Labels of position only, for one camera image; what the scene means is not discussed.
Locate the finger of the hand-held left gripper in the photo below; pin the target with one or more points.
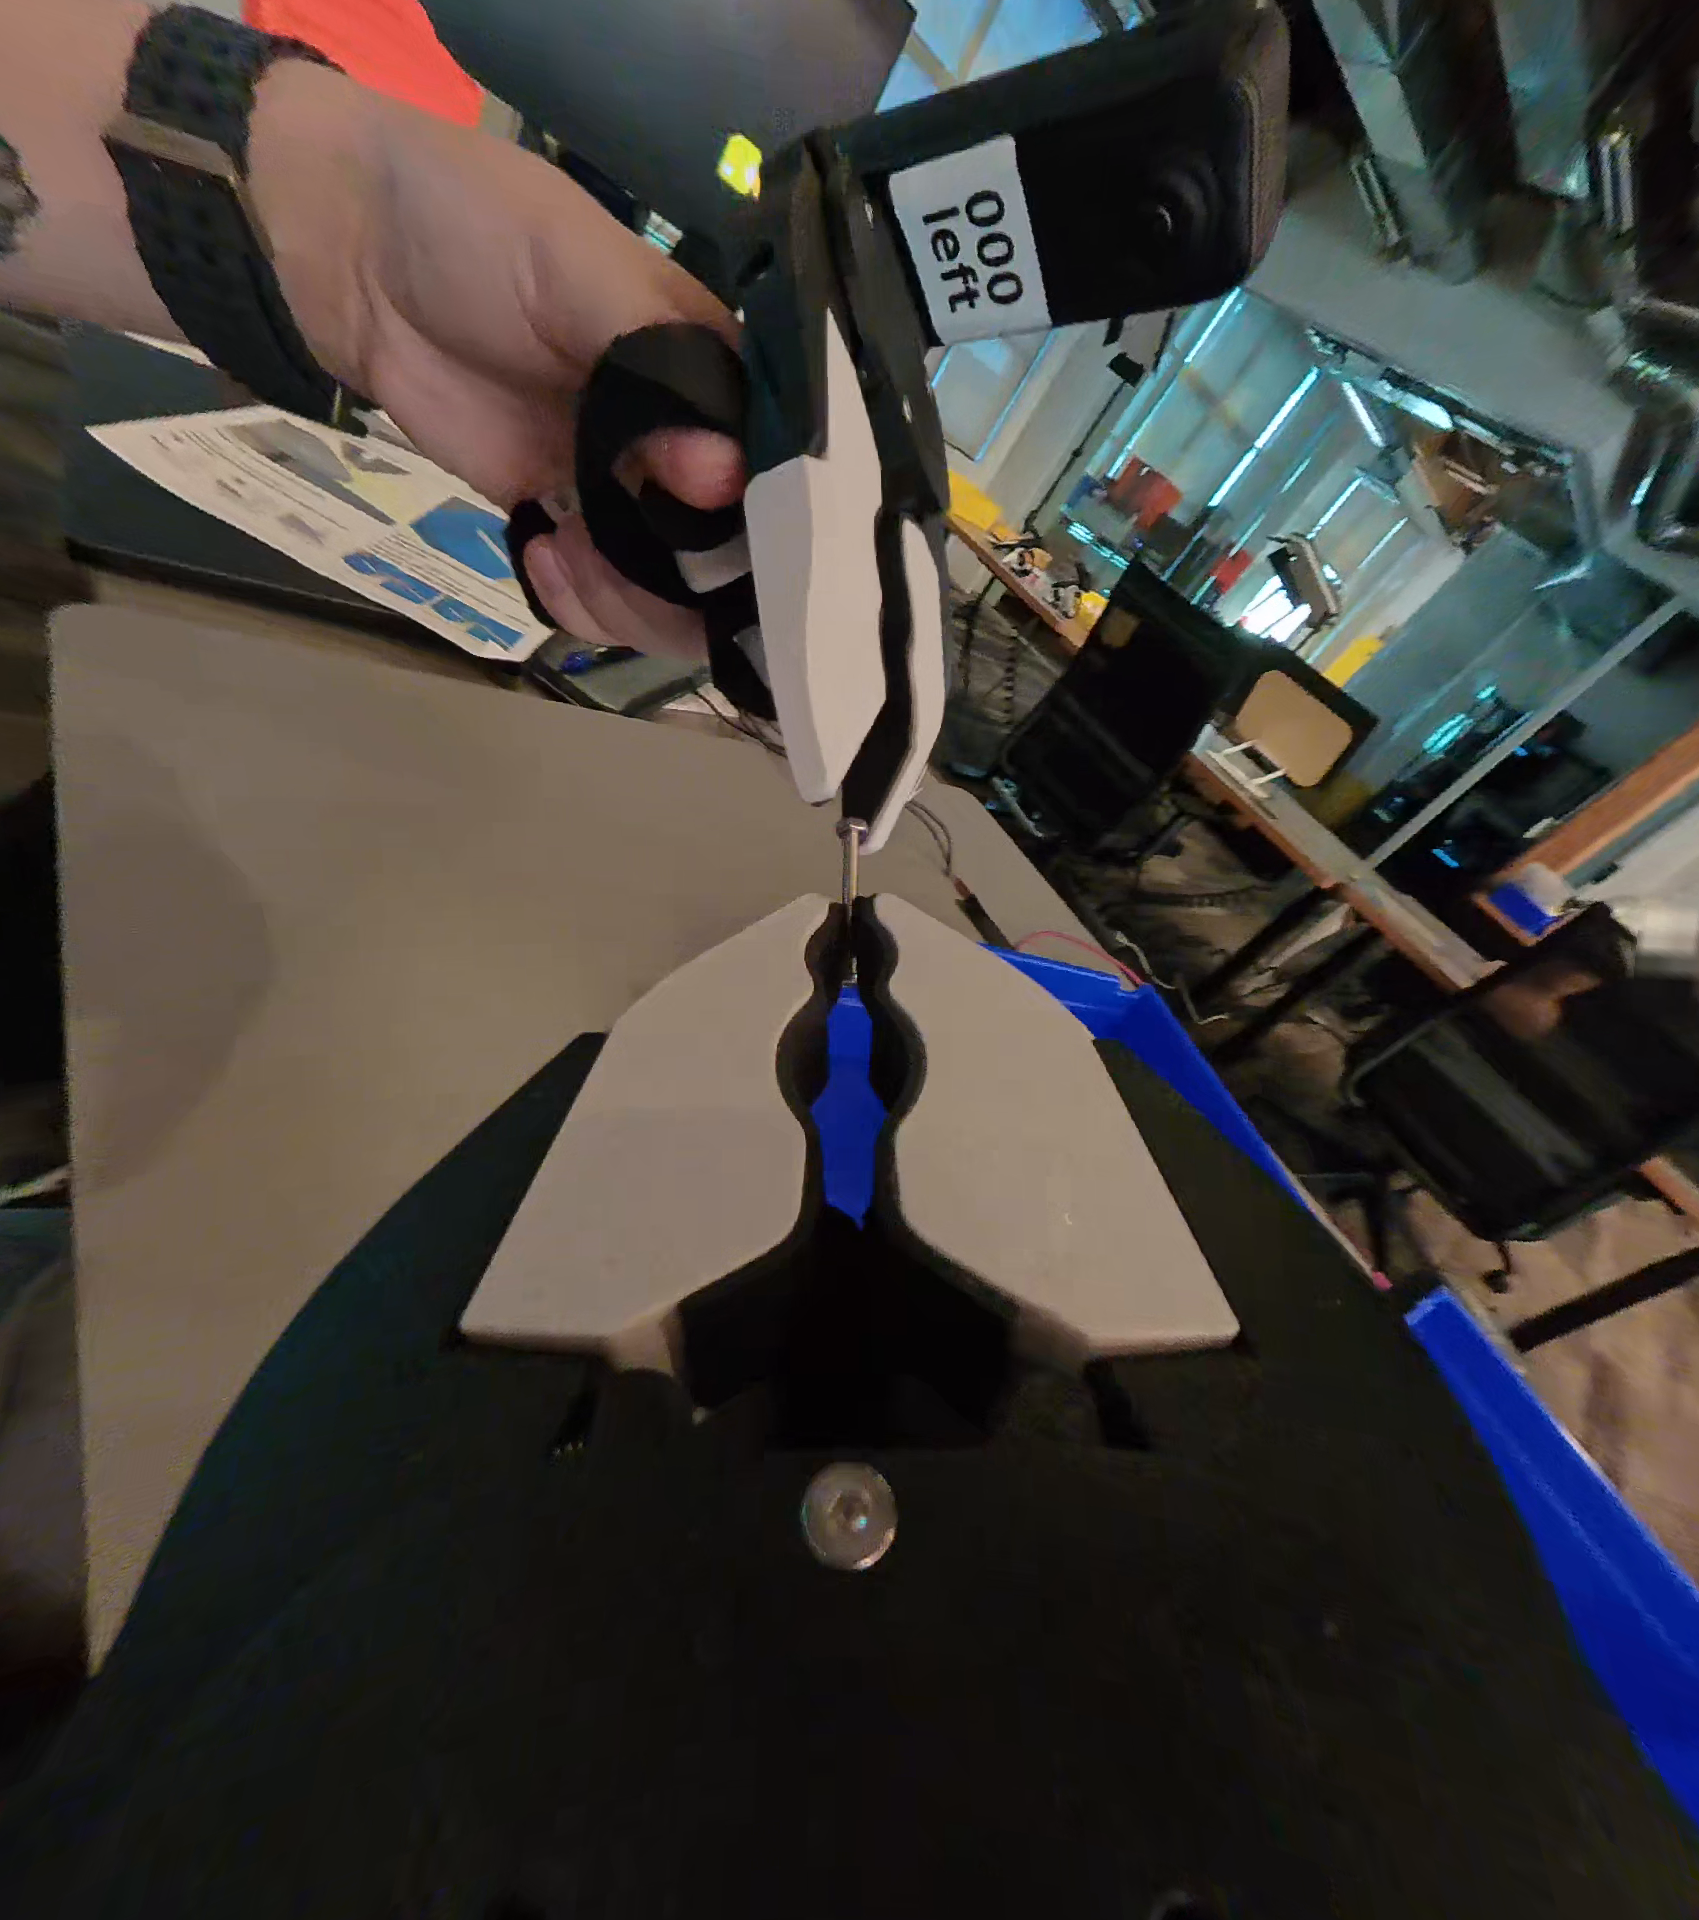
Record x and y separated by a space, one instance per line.
928 661
821 600

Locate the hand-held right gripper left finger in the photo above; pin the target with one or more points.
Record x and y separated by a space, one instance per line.
641 1170

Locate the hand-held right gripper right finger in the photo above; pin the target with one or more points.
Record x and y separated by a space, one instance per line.
1060 1170

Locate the long metal bolt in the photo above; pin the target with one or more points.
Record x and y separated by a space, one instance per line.
849 872

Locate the blue plastic storage bin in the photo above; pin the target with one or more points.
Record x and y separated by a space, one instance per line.
1614 1574

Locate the person's left hand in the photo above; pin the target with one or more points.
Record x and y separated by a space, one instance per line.
489 285

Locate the wooden desk with black legs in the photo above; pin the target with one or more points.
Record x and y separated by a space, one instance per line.
1330 871
1022 578

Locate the yellow paper pad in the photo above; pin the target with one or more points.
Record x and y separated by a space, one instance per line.
972 506

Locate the black high-back chair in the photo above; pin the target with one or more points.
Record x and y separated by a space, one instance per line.
1104 705

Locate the dark grey pad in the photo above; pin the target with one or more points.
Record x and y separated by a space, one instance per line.
625 683

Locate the orange storage box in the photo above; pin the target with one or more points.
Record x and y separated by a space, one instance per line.
1146 493

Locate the white tablet stand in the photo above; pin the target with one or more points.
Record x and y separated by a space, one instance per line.
1252 762

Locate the black panel with tan insert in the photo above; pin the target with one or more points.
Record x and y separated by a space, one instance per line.
1300 728

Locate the black studio light panel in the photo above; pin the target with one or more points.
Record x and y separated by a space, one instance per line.
1302 578

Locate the black monitor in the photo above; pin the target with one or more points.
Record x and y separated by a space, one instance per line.
671 90

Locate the black mesh office chair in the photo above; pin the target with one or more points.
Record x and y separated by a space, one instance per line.
1540 1094

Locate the printed leaflet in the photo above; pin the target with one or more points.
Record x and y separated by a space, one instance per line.
339 510

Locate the small blue box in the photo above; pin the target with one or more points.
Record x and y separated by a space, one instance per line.
1528 909

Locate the black wristwatch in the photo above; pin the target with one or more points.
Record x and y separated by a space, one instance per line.
219 224

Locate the red bag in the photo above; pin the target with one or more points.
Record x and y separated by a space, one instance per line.
369 53

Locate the wooden pillar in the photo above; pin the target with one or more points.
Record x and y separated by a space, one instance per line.
1660 765

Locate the silver bent air duct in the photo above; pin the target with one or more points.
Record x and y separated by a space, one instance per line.
1674 450

